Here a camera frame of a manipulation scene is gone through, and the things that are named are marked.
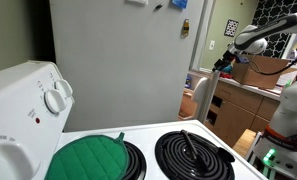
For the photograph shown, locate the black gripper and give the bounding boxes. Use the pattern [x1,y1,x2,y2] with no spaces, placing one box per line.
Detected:
[212,49,237,73]

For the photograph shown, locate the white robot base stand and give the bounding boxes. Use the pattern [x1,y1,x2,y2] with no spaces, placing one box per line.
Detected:
[247,131,297,180]

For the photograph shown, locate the white freezer door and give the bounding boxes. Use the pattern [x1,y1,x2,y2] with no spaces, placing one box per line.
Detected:
[189,0,218,73]

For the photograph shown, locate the white refrigerator body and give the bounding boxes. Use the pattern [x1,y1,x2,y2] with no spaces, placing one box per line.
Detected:
[49,0,207,133]

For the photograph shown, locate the teal object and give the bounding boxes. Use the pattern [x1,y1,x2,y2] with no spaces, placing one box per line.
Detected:
[221,64,234,73]

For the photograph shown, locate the black white patterned picture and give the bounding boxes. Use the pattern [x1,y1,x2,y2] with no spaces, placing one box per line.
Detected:
[223,18,240,38]

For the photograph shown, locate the white kitchen countertop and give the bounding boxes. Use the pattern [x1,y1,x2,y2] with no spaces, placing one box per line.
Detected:
[188,69,284,101]

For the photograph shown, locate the brown cardboard box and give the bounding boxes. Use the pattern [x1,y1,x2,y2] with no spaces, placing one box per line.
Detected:
[232,54,290,90]

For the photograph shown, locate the bottle shaped fridge magnet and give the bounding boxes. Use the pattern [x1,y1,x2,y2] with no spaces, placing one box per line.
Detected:
[180,18,191,39]

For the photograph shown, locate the wooden kitchen cabinet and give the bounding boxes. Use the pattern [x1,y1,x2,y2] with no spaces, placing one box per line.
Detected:
[204,79,282,148]

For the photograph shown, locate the white papers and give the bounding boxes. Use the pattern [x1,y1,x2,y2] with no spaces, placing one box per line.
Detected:
[276,68,297,88]

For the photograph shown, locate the blue fridge magnet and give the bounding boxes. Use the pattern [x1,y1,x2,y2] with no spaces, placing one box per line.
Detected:
[171,0,189,10]

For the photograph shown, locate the black coil burner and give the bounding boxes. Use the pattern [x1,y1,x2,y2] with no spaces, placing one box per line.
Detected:
[121,141,148,180]
[154,129,236,180]

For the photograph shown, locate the green indicator light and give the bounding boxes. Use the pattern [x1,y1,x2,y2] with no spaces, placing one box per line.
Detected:
[262,148,277,167]

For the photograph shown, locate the white fridge magnet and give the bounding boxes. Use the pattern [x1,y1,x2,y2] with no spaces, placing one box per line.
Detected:
[124,0,149,6]

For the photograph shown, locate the small white stove knob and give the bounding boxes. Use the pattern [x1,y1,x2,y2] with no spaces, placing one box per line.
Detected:
[43,89,68,115]
[54,78,74,100]

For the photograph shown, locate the green quilted pot holder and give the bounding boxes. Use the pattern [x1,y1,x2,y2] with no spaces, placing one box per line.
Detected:
[44,132,131,180]

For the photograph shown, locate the white electric stove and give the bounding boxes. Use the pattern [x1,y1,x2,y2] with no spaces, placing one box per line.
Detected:
[0,59,269,180]

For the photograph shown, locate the large white stove knob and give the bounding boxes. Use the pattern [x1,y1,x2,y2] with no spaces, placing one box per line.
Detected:
[0,139,41,180]

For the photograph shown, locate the black white lattice wall panel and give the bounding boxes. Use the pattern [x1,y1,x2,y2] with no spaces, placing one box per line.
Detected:
[250,0,297,58]

